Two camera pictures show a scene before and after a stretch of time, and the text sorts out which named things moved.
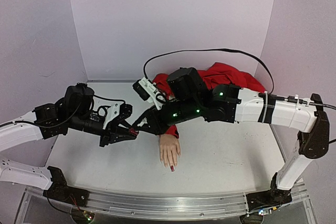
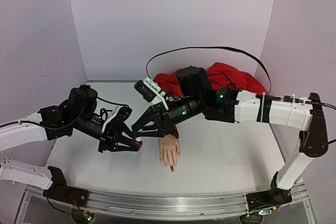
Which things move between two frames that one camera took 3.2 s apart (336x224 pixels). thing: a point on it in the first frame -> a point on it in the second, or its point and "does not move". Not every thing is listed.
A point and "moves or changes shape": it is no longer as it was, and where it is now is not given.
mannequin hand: (170, 148) does not move
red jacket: (220, 74) does not move
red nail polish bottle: (132, 130) moves or changes shape
